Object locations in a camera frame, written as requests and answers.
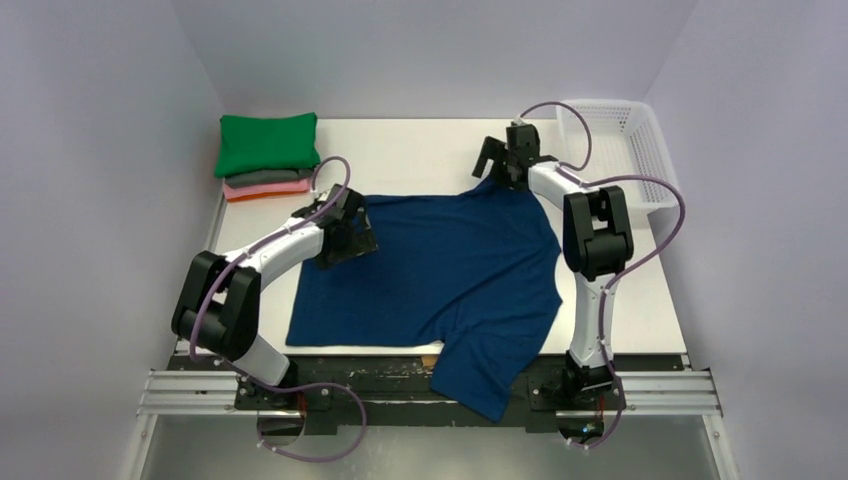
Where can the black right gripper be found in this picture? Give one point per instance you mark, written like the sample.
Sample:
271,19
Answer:
503,159

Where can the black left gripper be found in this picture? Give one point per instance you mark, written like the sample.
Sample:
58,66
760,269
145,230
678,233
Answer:
360,243

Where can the blue t-shirt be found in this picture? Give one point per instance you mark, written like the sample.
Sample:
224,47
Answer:
473,271

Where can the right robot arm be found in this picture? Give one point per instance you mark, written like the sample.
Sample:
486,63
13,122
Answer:
597,243

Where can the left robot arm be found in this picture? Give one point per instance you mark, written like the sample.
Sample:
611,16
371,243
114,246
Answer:
218,308

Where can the orange folded t-shirt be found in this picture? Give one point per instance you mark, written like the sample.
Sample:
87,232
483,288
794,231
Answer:
256,196

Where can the green folded t-shirt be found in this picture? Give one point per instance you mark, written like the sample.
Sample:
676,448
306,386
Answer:
249,144

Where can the pink folded t-shirt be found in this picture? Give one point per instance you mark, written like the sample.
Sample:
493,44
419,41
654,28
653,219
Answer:
302,185

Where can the white plastic basket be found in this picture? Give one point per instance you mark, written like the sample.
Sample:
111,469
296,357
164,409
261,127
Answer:
626,136

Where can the grey folded t-shirt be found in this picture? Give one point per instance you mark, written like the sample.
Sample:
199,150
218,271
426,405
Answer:
267,176

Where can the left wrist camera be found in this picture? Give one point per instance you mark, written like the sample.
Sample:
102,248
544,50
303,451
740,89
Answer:
320,197

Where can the aluminium table frame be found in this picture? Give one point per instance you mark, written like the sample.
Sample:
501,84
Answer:
184,392

